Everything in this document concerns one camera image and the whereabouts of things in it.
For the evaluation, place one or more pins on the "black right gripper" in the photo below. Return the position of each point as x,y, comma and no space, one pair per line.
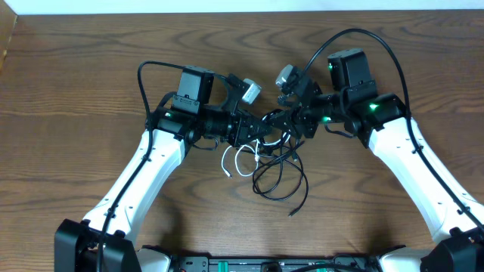
297,117

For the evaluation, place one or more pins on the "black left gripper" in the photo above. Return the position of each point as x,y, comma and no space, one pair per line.
237,129

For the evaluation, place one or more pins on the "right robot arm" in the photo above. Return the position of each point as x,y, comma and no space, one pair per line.
380,121

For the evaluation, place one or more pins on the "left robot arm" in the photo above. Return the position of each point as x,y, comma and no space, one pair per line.
204,106

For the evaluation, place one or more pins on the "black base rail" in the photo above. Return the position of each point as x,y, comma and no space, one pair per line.
205,263

